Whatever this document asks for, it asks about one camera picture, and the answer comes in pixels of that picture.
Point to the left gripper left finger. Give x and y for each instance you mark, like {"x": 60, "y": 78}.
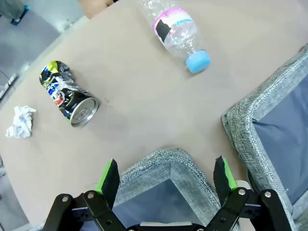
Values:
{"x": 109, "y": 183}

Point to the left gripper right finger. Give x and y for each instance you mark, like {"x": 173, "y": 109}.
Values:
{"x": 222, "y": 183}

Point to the crushed black drink can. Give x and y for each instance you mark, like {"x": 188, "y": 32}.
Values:
{"x": 62, "y": 91}

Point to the white paper ball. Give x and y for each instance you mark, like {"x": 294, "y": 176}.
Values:
{"x": 21, "y": 122}

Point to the plastic bottle with pink label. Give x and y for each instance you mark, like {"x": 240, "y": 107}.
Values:
{"x": 178, "y": 36}

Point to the person's right hand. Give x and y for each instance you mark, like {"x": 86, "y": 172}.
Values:
{"x": 96, "y": 7}

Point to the grey fabric basket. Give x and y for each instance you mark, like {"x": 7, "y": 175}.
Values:
{"x": 168, "y": 158}
{"x": 243, "y": 113}

